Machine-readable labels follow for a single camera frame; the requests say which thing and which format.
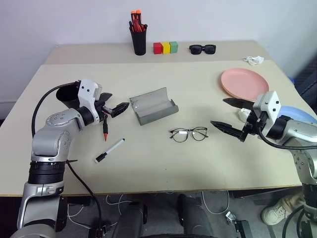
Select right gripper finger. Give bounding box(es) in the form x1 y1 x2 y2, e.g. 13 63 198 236
222 97 256 110
210 120 245 142

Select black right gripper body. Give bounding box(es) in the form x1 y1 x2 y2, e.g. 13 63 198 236
240 110 268 143

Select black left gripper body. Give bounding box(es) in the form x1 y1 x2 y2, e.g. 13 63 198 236
95 98 116 122

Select black pen with red tip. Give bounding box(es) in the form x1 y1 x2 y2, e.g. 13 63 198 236
102 111 110 142

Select grey glasses case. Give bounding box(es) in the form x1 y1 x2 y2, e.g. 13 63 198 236
129 86 179 126

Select white marker with black cap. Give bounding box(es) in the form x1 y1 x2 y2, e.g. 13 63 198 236
95 138 126 164

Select thin black-rimmed eyeglasses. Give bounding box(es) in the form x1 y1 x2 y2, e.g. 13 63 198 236
169 126 209 143

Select round crumpled white tissue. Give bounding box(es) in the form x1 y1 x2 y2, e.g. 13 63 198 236
237 108 251 122

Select pink plate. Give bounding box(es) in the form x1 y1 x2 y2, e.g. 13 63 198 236
220 68 270 101

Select wide black cup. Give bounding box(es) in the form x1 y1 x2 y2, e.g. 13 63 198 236
55 83 81 109

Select blue plate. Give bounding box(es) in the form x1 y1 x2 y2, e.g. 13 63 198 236
278 106 317 123

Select flat crumpled white tissue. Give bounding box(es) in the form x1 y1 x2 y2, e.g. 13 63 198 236
242 55 265 66

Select tall black pen holder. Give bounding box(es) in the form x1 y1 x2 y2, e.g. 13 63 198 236
130 26 148 56

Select dark grey upholstered furniture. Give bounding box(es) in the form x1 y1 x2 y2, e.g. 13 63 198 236
294 56 317 100

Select black sunglasses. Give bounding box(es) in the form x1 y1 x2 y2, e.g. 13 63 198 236
189 44 216 55

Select white sneaker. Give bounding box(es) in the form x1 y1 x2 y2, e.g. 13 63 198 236
262 195 305 226

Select dark grey rounded housing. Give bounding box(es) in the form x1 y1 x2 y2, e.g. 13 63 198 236
177 194 215 238
116 200 148 238

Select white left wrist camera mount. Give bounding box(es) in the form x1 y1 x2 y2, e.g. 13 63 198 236
76 79 103 123

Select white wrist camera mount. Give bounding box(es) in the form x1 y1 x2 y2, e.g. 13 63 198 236
76 79 103 123
252 91 282 130

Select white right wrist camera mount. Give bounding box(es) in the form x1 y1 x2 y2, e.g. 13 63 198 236
252 91 282 130

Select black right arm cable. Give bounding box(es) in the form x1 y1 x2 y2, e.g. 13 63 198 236
256 125 317 151

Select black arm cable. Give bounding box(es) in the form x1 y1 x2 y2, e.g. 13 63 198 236
256 125 317 151
31 80 104 238

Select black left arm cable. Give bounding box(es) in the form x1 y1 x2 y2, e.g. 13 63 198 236
31 80 104 238

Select white floor cable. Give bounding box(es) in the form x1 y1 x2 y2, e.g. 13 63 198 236
201 190 230 214
66 194 124 230

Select black floor bracket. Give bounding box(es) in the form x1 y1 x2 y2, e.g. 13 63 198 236
232 219 251 238

